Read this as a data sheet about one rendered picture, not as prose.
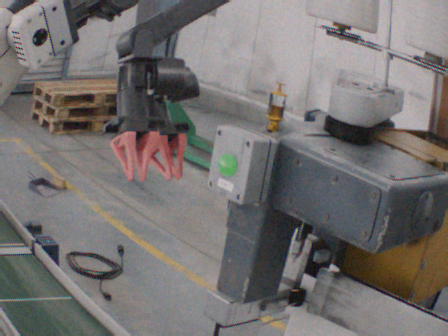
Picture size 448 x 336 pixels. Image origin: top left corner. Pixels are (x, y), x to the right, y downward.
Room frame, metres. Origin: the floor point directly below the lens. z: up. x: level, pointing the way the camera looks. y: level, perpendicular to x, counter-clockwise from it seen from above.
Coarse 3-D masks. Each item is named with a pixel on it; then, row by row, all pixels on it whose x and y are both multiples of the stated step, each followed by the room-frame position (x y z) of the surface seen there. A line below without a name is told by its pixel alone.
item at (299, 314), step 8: (304, 280) 1.08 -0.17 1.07; (312, 280) 1.07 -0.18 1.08; (304, 288) 1.08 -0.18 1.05; (312, 288) 1.06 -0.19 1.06; (304, 304) 1.07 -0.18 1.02; (296, 312) 1.07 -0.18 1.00; (304, 312) 1.06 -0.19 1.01; (296, 320) 1.07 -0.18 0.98; (304, 320) 1.06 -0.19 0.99; (312, 320) 1.04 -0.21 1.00; (320, 320) 1.03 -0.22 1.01; (328, 320) 1.01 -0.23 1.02; (288, 328) 1.08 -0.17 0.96; (296, 328) 1.06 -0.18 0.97; (304, 328) 1.05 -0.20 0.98; (312, 328) 1.04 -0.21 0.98; (320, 328) 1.02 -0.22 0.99; (328, 328) 1.01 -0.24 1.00; (336, 328) 1.00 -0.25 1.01; (344, 328) 0.98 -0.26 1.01
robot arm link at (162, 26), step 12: (180, 0) 1.25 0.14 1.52; (192, 0) 1.24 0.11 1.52; (204, 0) 1.26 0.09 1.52; (216, 0) 1.27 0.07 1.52; (228, 0) 1.29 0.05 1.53; (168, 12) 1.21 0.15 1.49; (180, 12) 1.22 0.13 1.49; (192, 12) 1.24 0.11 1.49; (204, 12) 1.25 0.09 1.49; (144, 24) 1.17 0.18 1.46; (156, 24) 1.18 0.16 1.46; (168, 24) 1.19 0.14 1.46; (180, 24) 1.22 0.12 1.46; (120, 36) 1.20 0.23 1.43; (132, 36) 1.15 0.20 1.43; (156, 36) 1.18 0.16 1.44; (168, 36) 1.19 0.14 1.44; (120, 48) 1.18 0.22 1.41; (132, 48) 1.15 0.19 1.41
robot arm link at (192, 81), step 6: (186, 66) 1.39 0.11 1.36; (192, 72) 1.37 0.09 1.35; (192, 78) 1.35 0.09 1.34; (192, 84) 1.35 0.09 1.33; (186, 90) 1.34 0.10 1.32; (192, 90) 1.35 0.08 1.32; (198, 90) 1.35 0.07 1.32; (174, 96) 1.33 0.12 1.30; (180, 96) 1.34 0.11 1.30; (186, 96) 1.35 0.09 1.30; (192, 96) 1.36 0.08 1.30; (198, 96) 1.36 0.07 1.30; (168, 102) 1.36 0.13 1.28; (174, 102) 1.35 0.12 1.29
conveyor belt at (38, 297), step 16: (0, 256) 2.24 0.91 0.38; (16, 256) 2.30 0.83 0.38; (32, 256) 2.36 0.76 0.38; (0, 272) 2.08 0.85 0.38; (16, 272) 2.14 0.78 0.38; (32, 272) 2.20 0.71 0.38; (48, 272) 2.25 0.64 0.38; (0, 288) 1.94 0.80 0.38; (16, 288) 1.99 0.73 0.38; (32, 288) 2.05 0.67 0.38; (48, 288) 2.10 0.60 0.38; (0, 304) 1.80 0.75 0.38; (16, 304) 1.86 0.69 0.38; (32, 304) 1.91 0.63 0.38; (48, 304) 1.96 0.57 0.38; (64, 304) 2.00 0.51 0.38; (16, 320) 1.73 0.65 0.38; (32, 320) 1.78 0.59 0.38; (48, 320) 1.82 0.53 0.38; (64, 320) 1.87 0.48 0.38; (80, 320) 1.91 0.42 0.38
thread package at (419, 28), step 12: (408, 0) 1.13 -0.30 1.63; (420, 0) 1.08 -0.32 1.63; (432, 0) 1.07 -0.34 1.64; (444, 0) 1.06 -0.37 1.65; (408, 12) 1.12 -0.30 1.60; (420, 12) 1.08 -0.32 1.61; (432, 12) 1.07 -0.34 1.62; (444, 12) 1.06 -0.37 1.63; (408, 24) 1.11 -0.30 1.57; (420, 24) 1.08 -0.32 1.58; (432, 24) 1.06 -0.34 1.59; (444, 24) 1.06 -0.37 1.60; (408, 36) 1.11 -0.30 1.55; (420, 36) 1.08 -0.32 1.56; (432, 36) 1.06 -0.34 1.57; (444, 36) 1.06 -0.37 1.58; (420, 48) 1.08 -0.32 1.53; (432, 48) 1.06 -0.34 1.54; (444, 48) 1.06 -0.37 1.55
